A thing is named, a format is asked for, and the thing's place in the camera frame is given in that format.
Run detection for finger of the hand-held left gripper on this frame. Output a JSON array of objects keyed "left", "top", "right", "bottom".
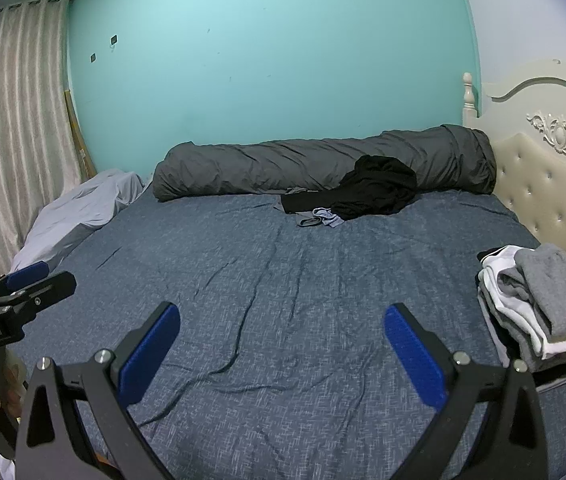
[
  {"left": 0, "top": 261, "right": 50, "bottom": 301},
  {"left": 0, "top": 271, "right": 77, "bottom": 318}
]

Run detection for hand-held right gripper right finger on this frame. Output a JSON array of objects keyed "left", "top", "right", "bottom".
[{"left": 384, "top": 303, "right": 550, "bottom": 480}]

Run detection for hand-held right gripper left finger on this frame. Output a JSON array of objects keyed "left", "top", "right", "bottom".
[{"left": 15, "top": 301, "right": 182, "bottom": 480}]

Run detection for black garment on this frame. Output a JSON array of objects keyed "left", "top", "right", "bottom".
[
  {"left": 281, "top": 155, "right": 418, "bottom": 222},
  {"left": 533, "top": 354, "right": 566, "bottom": 394}
]

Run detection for light grey blanket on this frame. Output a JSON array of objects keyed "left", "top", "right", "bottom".
[{"left": 10, "top": 169, "right": 144, "bottom": 273}]

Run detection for beige striped curtain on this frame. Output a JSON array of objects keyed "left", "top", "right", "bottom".
[{"left": 0, "top": 0, "right": 84, "bottom": 286}]

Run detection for black folded garment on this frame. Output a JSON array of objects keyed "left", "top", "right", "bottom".
[{"left": 533, "top": 354, "right": 566, "bottom": 394}]

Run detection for blue-grey underwear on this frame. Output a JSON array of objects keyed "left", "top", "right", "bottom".
[{"left": 298, "top": 207, "right": 344, "bottom": 229}]

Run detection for cream tufted headboard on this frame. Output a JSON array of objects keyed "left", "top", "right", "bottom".
[{"left": 463, "top": 59, "right": 566, "bottom": 286}]

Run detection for rolled dark grey duvet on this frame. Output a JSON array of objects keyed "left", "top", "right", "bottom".
[{"left": 152, "top": 124, "right": 498, "bottom": 203}]

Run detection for wooden frame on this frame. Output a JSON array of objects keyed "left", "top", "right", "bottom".
[{"left": 64, "top": 89, "right": 98, "bottom": 181}]

